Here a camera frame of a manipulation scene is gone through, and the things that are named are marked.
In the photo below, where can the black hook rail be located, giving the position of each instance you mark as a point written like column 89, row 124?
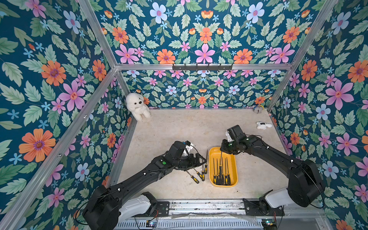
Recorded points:
column 202, row 67

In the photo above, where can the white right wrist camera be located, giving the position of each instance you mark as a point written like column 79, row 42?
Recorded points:
column 229, row 138

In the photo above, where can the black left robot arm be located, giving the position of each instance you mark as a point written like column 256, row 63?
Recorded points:
column 102, row 209

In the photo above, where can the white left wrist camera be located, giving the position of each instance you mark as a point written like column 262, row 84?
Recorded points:
column 188, row 150

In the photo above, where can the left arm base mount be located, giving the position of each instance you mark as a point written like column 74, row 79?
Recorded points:
column 154, row 208

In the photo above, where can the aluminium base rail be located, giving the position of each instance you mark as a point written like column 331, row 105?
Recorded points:
column 227, row 214

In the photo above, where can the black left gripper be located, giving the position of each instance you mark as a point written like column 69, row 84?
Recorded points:
column 191, row 164

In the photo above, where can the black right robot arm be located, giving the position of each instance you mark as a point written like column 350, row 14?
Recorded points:
column 304, row 182

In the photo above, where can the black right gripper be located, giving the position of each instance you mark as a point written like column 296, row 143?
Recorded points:
column 227, row 147

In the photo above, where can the aluminium frame post left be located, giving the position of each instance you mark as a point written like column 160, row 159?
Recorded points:
column 101, row 39

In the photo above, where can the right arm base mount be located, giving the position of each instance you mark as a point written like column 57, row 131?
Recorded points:
column 260, row 207

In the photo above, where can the aluminium frame post right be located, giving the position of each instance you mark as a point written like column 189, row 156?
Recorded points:
column 321, row 18

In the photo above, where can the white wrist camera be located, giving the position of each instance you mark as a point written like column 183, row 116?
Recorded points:
column 188, row 150
column 229, row 138

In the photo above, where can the aluminium frame top bar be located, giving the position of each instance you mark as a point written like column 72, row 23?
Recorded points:
column 156, row 67

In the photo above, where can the aluminium frame post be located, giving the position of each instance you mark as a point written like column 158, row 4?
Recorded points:
column 321, row 18
column 101, row 39

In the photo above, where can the white plush bear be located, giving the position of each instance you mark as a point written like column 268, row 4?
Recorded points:
column 135, row 104

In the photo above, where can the yellow storage tray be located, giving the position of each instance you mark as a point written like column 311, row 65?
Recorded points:
column 215, row 152

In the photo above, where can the small white plush toy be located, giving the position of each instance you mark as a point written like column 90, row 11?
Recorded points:
column 263, row 125

